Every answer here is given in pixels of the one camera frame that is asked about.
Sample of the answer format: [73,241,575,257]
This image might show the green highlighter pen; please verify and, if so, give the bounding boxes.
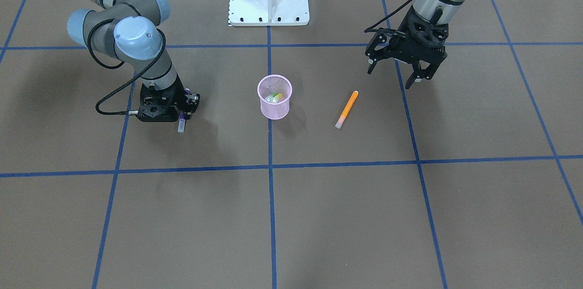
[272,93,283,104]

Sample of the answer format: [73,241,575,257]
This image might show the purple highlighter pen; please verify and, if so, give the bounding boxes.
[177,112,187,133]

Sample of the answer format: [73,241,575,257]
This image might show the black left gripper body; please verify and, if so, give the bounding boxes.
[389,7,449,66]

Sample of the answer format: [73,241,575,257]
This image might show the orange highlighter pen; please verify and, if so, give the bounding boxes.
[334,90,359,129]

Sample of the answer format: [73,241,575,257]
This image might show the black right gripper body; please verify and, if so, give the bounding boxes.
[137,82,189,122]

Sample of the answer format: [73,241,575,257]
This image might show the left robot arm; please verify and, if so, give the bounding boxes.
[389,0,465,89]

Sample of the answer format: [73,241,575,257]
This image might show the pink mesh pen holder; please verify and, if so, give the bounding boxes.
[257,75,293,120]

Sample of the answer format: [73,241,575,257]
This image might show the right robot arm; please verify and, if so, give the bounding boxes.
[67,0,200,125]

